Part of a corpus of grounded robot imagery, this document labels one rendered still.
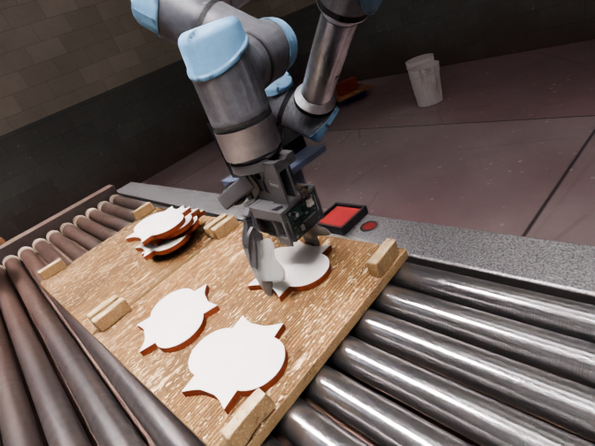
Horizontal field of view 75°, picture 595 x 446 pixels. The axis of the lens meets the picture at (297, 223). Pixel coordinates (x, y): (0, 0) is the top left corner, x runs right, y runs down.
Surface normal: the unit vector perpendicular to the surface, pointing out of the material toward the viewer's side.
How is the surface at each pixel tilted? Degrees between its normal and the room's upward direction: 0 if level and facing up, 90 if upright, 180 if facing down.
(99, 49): 90
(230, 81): 94
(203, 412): 0
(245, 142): 93
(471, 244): 0
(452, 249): 0
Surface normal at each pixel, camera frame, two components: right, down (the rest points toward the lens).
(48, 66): 0.66, 0.14
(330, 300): -0.35, -0.82
